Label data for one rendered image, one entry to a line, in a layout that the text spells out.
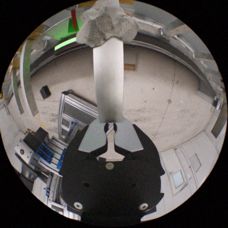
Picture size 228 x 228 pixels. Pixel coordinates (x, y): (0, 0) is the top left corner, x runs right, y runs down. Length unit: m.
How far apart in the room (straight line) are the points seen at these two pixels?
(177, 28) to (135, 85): 0.87
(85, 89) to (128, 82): 0.60
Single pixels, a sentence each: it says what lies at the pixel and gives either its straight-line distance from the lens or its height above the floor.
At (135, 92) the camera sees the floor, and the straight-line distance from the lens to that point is 1.01.
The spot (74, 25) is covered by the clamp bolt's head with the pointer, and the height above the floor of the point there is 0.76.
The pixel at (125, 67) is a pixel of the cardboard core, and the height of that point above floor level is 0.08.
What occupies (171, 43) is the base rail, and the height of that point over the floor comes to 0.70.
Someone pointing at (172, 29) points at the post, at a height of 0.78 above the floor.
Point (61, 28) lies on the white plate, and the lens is 0.30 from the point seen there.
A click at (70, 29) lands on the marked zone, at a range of 0.30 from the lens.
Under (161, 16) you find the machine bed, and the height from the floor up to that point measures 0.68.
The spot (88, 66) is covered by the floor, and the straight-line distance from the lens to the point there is 0.99.
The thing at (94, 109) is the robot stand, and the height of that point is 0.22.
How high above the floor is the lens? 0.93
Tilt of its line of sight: 60 degrees down
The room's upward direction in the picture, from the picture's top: 178 degrees clockwise
